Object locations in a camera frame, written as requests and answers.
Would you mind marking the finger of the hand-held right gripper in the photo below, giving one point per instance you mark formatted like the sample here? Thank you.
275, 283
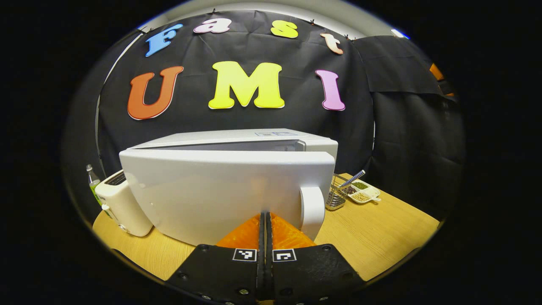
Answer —
437, 72
449, 91

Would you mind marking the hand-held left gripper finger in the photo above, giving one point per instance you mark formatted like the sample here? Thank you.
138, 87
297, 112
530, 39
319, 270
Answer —
262, 237
269, 237

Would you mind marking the white microwave oven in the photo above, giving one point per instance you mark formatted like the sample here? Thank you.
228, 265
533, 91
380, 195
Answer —
211, 190

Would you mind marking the ceiling light panel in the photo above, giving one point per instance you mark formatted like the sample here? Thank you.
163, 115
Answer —
399, 34

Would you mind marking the white divided grain dish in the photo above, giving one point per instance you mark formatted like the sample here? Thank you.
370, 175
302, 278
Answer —
364, 195

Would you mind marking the white toaster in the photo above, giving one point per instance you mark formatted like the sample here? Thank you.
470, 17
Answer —
123, 207

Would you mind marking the green drink bottle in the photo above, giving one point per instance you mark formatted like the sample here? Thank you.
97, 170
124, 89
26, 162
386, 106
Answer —
92, 180

